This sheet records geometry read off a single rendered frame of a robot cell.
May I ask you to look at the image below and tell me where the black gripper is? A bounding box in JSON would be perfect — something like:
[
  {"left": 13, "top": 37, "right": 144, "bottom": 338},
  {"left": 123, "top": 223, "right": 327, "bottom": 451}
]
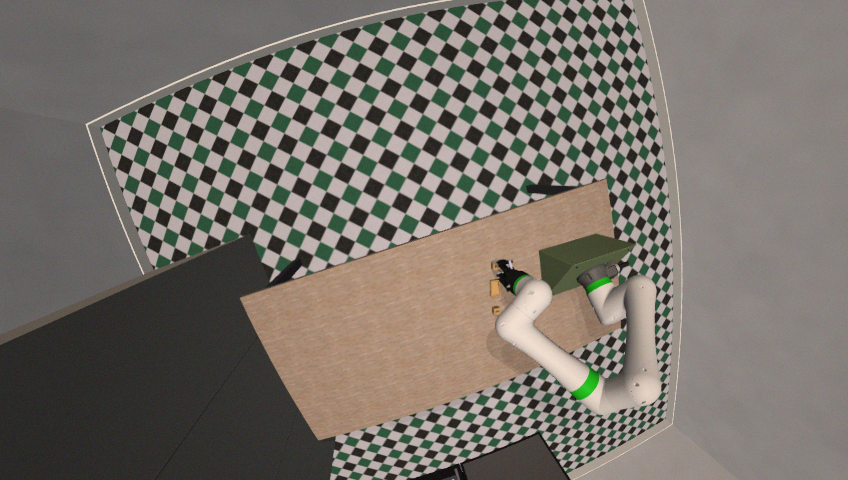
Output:
[{"left": 492, "top": 259, "right": 518, "bottom": 292}]

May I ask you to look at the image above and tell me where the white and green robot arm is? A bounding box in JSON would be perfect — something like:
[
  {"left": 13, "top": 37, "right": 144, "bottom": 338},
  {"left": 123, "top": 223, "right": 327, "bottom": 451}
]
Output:
[{"left": 495, "top": 261, "right": 661, "bottom": 415}]

